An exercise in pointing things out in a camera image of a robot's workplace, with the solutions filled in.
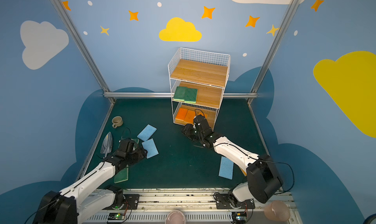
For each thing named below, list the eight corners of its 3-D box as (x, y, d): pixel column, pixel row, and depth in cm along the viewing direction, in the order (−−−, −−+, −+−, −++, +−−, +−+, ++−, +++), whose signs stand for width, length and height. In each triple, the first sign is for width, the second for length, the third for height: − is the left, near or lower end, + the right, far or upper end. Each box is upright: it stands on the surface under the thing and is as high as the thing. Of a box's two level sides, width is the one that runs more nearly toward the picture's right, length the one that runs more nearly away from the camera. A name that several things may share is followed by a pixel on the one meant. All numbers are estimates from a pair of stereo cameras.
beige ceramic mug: (112, 128, 105) (109, 125, 101) (115, 119, 110) (113, 116, 107) (121, 128, 105) (119, 125, 102) (124, 119, 110) (122, 116, 107)
